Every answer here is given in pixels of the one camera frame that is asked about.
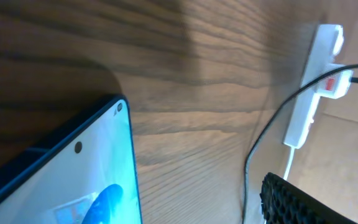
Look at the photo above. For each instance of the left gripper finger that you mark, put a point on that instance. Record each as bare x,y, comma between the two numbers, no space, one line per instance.
283,203

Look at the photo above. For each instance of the blue Galaxy smartphone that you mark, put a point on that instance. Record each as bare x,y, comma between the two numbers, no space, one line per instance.
82,172

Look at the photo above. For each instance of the white USB charger adapter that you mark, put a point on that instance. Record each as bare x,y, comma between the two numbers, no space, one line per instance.
335,86

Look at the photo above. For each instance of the brown cardboard panel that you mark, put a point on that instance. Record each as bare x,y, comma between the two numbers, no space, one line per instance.
326,167

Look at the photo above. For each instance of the white power strip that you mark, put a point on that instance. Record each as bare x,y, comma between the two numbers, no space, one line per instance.
327,44

